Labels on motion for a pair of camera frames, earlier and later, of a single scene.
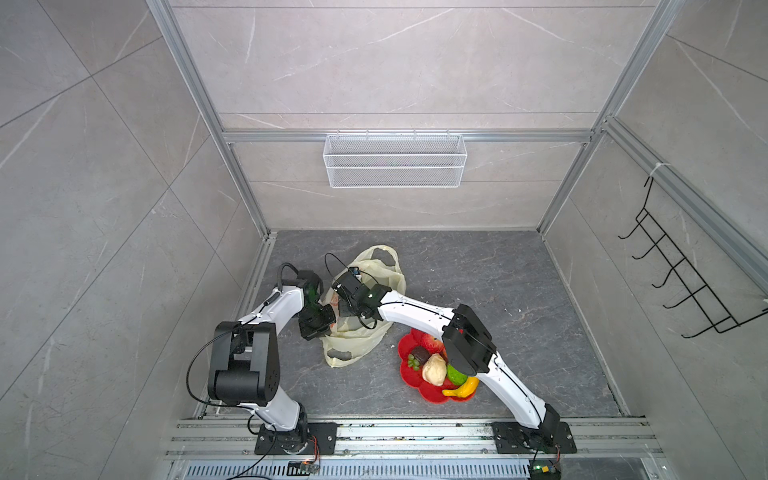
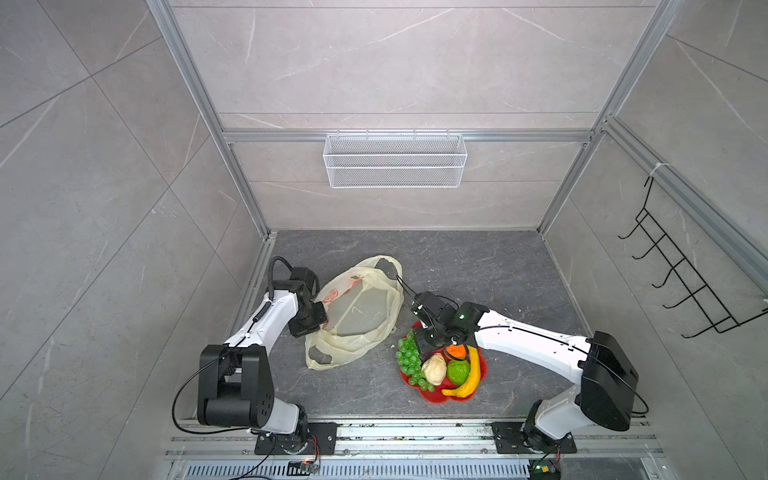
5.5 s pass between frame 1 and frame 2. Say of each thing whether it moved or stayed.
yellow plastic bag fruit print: moved
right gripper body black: moved
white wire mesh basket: stayed
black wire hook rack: stayed
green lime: stayed
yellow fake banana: stayed
